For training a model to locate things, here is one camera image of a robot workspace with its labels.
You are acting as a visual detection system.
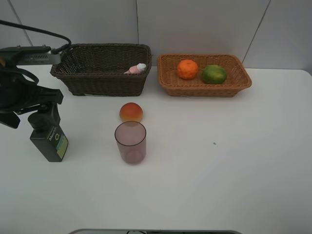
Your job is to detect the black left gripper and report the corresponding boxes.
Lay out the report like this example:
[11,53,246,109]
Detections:
[0,68,63,129]

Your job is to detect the dark green pump bottle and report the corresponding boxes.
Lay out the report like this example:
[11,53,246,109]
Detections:
[28,112,69,162]

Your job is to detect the translucent purple plastic cup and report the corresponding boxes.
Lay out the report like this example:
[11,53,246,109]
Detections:
[114,121,147,165]

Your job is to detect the pink dish soap bottle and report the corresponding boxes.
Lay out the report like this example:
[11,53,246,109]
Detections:
[124,63,147,75]

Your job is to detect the orange tangerine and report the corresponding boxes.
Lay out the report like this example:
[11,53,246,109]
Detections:
[177,59,198,80]

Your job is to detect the green lime fruit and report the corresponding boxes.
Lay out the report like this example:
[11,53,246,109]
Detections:
[201,65,227,84]

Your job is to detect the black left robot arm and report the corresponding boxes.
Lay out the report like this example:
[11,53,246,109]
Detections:
[0,58,63,130]

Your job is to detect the dark brown wicker basket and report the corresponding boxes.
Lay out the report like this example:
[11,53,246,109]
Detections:
[50,43,152,97]

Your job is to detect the orange-red bun toy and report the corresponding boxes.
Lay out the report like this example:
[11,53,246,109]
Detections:
[119,102,143,122]

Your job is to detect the orange wicker basket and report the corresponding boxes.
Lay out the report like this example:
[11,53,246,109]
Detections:
[157,54,252,98]

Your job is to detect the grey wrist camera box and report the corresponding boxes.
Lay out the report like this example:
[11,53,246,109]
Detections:
[0,45,61,66]

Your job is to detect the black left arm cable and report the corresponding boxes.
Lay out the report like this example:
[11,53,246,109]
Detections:
[0,19,73,55]

